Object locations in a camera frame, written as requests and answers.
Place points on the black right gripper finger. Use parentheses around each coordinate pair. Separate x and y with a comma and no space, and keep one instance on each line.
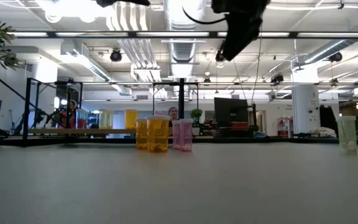
(241,40)

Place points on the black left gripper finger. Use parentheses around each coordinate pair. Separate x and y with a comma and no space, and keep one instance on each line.
(110,2)

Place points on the pale yellow pill bottle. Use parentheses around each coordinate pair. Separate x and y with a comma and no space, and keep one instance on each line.
(102,119)
(110,120)
(347,137)

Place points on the black ceiling spotlight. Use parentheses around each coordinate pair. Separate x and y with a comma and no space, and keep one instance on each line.
(335,57)
(277,78)
(116,56)
(218,56)

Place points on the black overhead light bar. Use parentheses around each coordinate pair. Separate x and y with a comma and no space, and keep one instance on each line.
(51,34)

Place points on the black desk monitor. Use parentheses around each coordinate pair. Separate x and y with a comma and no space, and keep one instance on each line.
(231,109)

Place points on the small plant in white pot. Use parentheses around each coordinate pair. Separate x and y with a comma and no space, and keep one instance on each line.
(196,113)

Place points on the white round column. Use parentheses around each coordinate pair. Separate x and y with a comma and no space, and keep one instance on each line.
(304,105)

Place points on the white bag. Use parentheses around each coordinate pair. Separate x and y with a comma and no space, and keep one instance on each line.
(323,132)

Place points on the silver ventilation duct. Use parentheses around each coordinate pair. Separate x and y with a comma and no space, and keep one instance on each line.
(183,49)
(337,46)

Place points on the black aluminium table frame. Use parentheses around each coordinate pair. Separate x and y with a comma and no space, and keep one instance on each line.
(98,141)

